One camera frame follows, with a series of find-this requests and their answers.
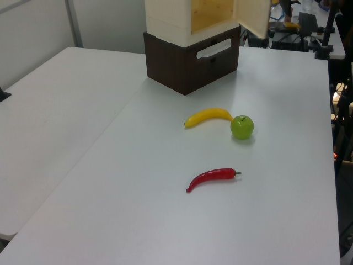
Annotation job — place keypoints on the cream wooden cabinet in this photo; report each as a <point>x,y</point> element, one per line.
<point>171,19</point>

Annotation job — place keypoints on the cream cabinet door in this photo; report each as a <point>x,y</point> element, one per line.
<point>252,16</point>

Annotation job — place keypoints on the yellow banana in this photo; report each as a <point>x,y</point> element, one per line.
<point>207,115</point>

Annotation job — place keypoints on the red chili pepper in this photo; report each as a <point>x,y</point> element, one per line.
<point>212,176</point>

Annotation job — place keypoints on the green apple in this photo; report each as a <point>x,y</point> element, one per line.
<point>242,127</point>

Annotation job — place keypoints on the dark brown drawer base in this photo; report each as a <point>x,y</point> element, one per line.
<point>179,66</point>

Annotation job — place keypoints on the black equipment box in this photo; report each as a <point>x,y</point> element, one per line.
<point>288,42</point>

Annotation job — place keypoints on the yellow flat object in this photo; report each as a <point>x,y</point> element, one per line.
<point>292,25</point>

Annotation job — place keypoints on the black flat device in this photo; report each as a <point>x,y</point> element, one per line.
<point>307,23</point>

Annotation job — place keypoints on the small black clamp mount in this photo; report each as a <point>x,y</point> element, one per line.
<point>4,95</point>

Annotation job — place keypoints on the black camera stand pole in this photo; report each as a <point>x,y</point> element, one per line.
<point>328,27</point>

